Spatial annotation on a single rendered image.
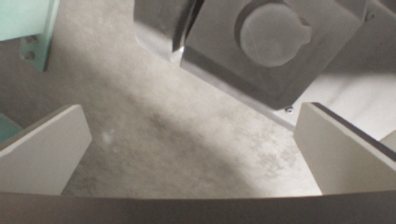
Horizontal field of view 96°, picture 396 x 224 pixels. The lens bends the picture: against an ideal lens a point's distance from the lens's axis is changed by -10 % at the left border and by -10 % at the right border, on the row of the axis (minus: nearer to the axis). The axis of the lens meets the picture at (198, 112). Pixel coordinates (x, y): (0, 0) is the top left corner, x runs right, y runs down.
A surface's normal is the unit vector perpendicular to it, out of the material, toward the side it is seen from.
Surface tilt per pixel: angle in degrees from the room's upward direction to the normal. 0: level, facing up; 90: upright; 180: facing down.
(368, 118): 0
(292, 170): 0
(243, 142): 0
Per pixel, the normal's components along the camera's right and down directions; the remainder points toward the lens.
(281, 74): -0.20, 0.47
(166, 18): -0.30, 0.70
